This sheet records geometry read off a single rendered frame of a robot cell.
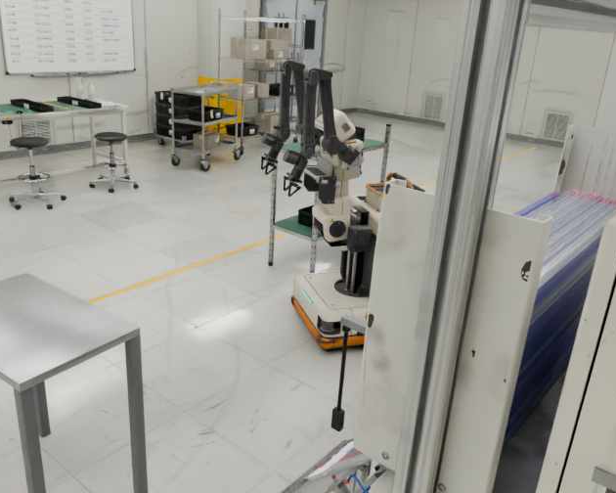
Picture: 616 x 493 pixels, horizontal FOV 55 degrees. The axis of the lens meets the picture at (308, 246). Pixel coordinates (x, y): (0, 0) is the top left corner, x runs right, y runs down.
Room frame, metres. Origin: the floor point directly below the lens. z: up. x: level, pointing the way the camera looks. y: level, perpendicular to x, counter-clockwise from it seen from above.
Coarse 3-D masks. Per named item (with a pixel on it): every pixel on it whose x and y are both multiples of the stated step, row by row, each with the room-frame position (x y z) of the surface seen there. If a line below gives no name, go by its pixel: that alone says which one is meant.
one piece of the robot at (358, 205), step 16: (400, 176) 3.45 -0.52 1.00; (352, 208) 3.42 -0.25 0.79; (368, 208) 3.38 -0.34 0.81; (368, 224) 3.32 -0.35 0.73; (352, 256) 3.39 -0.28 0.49; (368, 256) 3.28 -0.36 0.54; (352, 272) 3.34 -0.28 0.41; (368, 272) 3.26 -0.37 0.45; (352, 288) 3.33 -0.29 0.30; (368, 288) 3.24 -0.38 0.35
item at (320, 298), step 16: (320, 272) 3.60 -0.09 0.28; (336, 272) 3.61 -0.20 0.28; (304, 288) 3.37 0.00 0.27; (320, 288) 3.35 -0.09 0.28; (336, 288) 3.39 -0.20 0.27; (304, 304) 3.31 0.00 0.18; (320, 304) 3.13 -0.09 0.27; (336, 304) 3.14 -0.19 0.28; (352, 304) 3.15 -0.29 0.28; (368, 304) 3.16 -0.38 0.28; (304, 320) 3.27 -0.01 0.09; (320, 320) 3.10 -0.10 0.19; (336, 320) 3.02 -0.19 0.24; (320, 336) 3.04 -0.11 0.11; (336, 336) 3.03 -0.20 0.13; (352, 336) 3.06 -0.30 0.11
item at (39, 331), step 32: (0, 288) 2.05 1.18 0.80; (32, 288) 2.07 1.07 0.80; (0, 320) 1.81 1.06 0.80; (32, 320) 1.82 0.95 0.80; (64, 320) 1.84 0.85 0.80; (96, 320) 1.85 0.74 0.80; (0, 352) 1.61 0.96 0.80; (32, 352) 1.62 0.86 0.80; (64, 352) 1.63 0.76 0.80; (96, 352) 1.67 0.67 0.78; (128, 352) 1.80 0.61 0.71; (32, 384) 1.48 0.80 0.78; (128, 384) 1.81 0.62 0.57; (32, 416) 1.47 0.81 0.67; (32, 448) 1.46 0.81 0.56; (32, 480) 1.45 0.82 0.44
